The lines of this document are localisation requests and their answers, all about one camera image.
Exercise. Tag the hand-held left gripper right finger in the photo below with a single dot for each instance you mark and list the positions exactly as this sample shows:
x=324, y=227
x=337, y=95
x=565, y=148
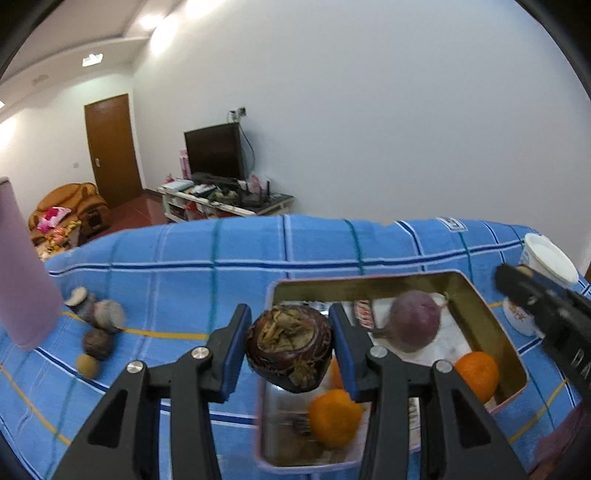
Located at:
x=346, y=355

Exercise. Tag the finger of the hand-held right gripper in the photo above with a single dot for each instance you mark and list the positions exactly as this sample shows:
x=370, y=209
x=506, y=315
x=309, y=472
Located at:
x=526, y=288

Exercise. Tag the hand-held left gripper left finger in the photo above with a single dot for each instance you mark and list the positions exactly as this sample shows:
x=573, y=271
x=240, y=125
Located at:
x=233, y=355

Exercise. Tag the small orange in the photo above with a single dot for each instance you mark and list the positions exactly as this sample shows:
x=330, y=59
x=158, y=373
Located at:
x=478, y=374
x=336, y=374

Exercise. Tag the large orange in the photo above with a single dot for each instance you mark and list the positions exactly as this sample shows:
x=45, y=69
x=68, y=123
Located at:
x=334, y=417

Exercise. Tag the pink tin box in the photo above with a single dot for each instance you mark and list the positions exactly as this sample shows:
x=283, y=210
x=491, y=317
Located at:
x=323, y=284

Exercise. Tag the purple passion fruit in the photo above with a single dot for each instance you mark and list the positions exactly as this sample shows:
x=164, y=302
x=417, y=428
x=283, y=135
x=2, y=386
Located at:
x=415, y=321

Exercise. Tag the small yellow fruit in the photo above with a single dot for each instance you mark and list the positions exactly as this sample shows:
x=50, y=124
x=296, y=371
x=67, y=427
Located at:
x=87, y=366

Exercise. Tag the white printed cup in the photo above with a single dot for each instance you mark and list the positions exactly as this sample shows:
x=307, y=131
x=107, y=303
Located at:
x=547, y=254

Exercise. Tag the blue plaid blanket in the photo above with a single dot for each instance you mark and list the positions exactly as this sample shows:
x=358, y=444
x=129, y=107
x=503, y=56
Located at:
x=184, y=249

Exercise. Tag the white television stand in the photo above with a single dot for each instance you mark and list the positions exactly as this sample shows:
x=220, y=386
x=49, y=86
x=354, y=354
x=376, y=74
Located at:
x=221, y=205

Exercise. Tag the flat white device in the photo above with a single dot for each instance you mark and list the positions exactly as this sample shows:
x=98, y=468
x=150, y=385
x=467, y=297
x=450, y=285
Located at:
x=176, y=185

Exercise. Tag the pink carton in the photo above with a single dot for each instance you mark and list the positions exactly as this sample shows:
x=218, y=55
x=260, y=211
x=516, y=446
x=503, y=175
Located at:
x=184, y=164

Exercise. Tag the black television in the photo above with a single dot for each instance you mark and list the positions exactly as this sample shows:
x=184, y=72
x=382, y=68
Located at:
x=213, y=150

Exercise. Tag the wooden coffee table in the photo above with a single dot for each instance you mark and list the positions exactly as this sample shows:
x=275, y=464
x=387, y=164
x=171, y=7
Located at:
x=57, y=237

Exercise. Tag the purple electric kettle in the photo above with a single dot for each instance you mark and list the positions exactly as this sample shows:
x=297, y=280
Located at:
x=25, y=277

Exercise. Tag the brown leather armchair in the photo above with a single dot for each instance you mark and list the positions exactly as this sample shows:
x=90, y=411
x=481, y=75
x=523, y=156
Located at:
x=69, y=198

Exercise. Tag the pink floral pillow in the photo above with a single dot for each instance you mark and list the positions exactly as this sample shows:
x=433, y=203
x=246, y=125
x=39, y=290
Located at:
x=53, y=217

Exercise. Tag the brown wooden door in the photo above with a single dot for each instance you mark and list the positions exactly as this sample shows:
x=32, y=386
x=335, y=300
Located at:
x=113, y=147

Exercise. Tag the square ceiling light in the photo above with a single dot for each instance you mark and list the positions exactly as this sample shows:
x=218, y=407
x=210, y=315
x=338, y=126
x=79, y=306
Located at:
x=92, y=58

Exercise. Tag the ceiling air vent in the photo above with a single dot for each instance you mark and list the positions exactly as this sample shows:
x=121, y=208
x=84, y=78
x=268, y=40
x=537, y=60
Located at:
x=39, y=79

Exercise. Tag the wall socket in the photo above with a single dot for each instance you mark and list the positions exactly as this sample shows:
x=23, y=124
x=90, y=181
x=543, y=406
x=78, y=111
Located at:
x=238, y=112

